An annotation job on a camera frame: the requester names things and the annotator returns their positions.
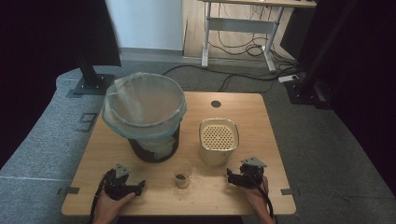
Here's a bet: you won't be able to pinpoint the person's right hand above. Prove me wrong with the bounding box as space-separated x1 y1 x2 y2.
242 175 271 216

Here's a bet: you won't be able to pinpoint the black curtain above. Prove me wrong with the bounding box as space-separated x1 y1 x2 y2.
279 0 396 197
0 0 122 171

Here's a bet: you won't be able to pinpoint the black stand base left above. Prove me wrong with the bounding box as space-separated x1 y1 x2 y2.
65 49 116 99

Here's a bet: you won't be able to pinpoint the black metal stand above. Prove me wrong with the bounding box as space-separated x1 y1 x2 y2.
283 0 359 110

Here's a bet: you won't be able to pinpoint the black tape floor marks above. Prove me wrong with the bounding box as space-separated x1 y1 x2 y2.
75 111 99 133

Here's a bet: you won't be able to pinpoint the translucent plastic bin bag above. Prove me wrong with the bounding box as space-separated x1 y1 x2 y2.
101 71 189 141

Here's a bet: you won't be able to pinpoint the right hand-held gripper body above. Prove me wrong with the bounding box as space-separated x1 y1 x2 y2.
238 156 268 189

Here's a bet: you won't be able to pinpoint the small glass cup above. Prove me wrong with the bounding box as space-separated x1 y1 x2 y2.
173 159 193 191

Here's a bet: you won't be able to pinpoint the cream perforated container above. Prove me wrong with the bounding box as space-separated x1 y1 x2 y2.
198 118 240 167

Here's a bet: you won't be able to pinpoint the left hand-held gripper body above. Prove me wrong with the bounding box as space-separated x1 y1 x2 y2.
103 162 138 201

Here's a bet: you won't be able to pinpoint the person's left hand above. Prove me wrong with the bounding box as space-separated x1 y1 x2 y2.
92 191 137 224

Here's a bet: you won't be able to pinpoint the black floor cables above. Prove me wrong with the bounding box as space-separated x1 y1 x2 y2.
162 3 307 93

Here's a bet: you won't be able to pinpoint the white desk frame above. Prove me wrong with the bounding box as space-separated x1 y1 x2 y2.
199 0 318 74

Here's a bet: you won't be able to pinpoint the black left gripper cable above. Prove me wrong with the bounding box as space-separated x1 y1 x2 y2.
89 169 115 224

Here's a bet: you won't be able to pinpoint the black mesh trash bin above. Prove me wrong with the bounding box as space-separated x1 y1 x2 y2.
126 123 182 164

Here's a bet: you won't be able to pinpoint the white power strip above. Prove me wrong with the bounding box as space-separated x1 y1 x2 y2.
277 74 300 84

